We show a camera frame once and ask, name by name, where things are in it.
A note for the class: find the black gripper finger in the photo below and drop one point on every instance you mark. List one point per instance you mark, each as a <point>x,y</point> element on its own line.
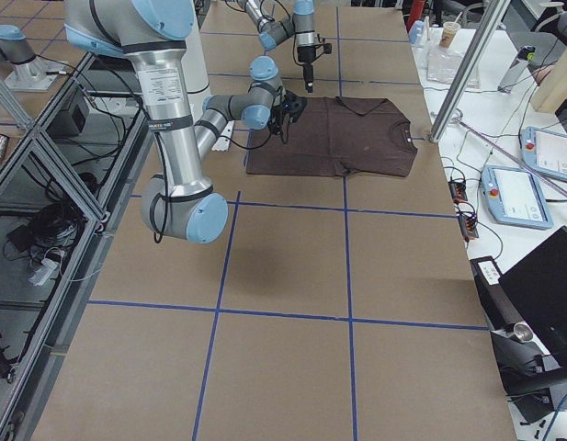
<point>308,83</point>

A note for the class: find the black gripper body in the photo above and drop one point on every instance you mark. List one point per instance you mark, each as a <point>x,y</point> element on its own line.
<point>280,120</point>
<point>306,60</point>

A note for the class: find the dark brown t-shirt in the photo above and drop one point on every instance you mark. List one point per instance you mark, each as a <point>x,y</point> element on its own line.
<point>338,136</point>

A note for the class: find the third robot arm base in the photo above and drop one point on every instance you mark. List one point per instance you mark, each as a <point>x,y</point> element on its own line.
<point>29,73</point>

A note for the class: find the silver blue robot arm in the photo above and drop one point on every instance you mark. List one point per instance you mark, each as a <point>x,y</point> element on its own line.
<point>181,201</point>
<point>300,26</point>

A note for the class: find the blue cup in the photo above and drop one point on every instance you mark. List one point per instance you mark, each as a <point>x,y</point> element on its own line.
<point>416,33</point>

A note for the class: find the red cylinder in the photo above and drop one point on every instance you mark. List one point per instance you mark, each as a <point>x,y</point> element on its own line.
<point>415,13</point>

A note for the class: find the clear acrylic box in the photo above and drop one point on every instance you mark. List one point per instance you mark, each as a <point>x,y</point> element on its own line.
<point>441,64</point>

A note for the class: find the iced coffee cup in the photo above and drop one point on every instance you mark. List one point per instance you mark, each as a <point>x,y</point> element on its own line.
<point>449,31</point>

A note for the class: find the reacher grabber stick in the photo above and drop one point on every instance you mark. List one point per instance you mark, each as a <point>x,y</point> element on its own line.
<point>457,118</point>

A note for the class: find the black orange connector block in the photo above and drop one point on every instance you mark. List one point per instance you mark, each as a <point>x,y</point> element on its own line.
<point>457,191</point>

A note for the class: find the near teach pendant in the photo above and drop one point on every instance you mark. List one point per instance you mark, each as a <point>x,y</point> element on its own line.
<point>514,197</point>

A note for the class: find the teach pendant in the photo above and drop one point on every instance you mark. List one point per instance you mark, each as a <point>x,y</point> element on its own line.
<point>514,197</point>
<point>545,151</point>

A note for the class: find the far teach pendant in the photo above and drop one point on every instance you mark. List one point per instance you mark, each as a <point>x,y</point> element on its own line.
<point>545,151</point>

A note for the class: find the white power strip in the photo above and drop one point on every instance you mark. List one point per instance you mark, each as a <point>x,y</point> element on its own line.
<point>43,273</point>

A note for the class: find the black box with label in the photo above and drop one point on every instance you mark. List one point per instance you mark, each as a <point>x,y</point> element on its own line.
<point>498,308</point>

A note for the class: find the black monitor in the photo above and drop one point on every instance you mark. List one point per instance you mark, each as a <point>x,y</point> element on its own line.
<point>537,288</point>

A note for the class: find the steel cup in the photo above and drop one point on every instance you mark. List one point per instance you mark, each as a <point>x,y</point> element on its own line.
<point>519,332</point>

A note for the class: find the aluminium frame post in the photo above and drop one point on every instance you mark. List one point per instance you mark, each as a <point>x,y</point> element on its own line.
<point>493,15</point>

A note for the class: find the aluminium frame rail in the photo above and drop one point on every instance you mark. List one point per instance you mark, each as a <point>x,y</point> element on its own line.
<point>66,174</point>

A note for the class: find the wooden post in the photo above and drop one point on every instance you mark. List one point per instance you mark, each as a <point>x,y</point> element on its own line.
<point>552,91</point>

